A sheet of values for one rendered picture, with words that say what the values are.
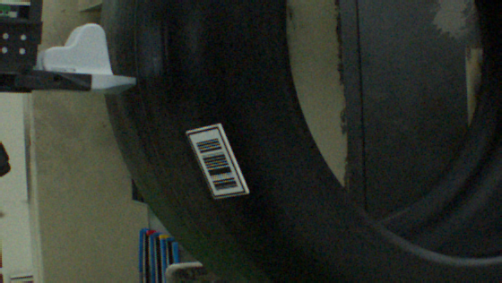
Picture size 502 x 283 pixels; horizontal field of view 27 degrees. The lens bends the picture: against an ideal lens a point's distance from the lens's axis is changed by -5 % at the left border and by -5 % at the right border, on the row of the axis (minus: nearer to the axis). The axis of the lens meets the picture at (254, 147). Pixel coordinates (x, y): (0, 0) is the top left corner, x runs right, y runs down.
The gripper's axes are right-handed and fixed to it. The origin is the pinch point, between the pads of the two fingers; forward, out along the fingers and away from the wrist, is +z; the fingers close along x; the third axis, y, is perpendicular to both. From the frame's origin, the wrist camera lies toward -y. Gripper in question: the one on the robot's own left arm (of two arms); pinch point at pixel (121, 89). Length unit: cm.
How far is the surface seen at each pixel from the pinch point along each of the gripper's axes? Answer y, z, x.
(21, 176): -28, 53, 341
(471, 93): 4, 62, 37
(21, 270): -67, 54, 340
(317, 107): 0.3, 31.3, 25.4
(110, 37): 5.1, 0.5, 7.1
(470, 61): 9, 61, 37
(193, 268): -18.9, 15.9, 22.8
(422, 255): -12.8, 24.1, -12.9
